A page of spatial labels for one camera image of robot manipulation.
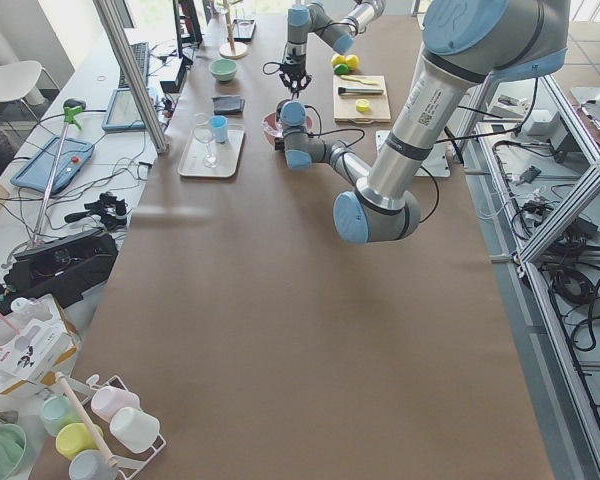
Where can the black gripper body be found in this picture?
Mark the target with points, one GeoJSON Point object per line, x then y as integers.
{"type": "Point", "coordinates": [293, 67]}

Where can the pink bowl of ice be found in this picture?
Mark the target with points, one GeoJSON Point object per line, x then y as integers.
{"type": "Point", "coordinates": [270, 127]}

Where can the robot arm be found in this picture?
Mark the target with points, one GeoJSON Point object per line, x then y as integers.
{"type": "Point", "coordinates": [311, 17]}
{"type": "Point", "coordinates": [465, 43]}

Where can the blue plastic cup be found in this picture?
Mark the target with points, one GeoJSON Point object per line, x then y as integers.
{"type": "Point", "coordinates": [219, 128]}

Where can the pink plastic cup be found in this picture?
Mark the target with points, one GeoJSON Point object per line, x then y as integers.
{"type": "Point", "coordinates": [108, 400]}

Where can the white plastic cup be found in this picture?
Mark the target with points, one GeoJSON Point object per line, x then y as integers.
{"type": "Point", "coordinates": [134, 428]}

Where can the mint green plastic cup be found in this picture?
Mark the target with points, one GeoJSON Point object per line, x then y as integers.
{"type": "Point", "coordinates": [56, 413]}

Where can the yellow plastic cup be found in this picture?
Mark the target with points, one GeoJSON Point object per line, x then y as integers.
{"type": "Point", "coordinates": [73, 439]}

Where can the grey plastic cup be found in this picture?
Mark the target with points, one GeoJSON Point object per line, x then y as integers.
{"type": "Point", "coordinates": [90, 465]}

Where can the green lime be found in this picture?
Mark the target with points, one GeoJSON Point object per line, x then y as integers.
{"type": "Point", "coordinates": [341, 69]}

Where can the yellow plastic knife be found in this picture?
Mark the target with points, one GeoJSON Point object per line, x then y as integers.
{"type": "Point", "coordinates": [359, 80]}

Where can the steel muddler black tip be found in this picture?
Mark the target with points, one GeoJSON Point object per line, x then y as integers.
{"type": "Point", "coordinates": [354, 91]}

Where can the bamboo cutting board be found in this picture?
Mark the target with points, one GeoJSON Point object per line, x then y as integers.
{"type": "Point", "coordinates": [361, 98]}

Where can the yellow lemon half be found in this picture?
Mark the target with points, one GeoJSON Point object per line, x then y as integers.
{"type": "Point", "coordinates": [362, 105]}

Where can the green ceramic bowl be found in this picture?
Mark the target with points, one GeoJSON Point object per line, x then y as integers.
{"type": "Point", "coordinates": [223, 69]}

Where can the grey folded cloth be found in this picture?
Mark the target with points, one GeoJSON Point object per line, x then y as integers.
{"type": "Point", "coordinates": [228, 105]}

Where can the clear wine glass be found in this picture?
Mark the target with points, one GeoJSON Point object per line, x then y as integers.
{"type": "Point", "coordinates": [202, 133]}

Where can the cream plastic tray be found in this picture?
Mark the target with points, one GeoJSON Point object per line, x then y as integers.
{"type": "Point", "coordinates": [227, 156]}

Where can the blue teach pendant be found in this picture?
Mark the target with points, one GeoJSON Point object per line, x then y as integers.
{"type": "Point", "coordinates": [35, 173]}
{"type": "Point", "coordinates": [122, 114]}

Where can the white chair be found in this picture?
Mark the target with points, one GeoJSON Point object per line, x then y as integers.
{"type": "Point", "coordinates": [17, 80]}

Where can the black bag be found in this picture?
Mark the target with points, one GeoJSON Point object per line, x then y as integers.
{"type": "Point", "coordinates": [63, 268]}

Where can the white cardboard box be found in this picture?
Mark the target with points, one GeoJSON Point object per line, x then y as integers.
{"type": "Point", "coordinates": [36, 340]}

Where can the wooden rolling stick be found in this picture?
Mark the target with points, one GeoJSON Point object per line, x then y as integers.
{"type": "Point", "coordinates": [108, 456]}

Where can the aluminium frame post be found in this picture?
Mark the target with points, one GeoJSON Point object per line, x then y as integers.
{"type": "Point", "coordinates": [113, 27]}

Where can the white wire cup rack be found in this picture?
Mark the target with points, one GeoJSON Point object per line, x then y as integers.
{"type": "Point", "coordinates": [131, 465]}

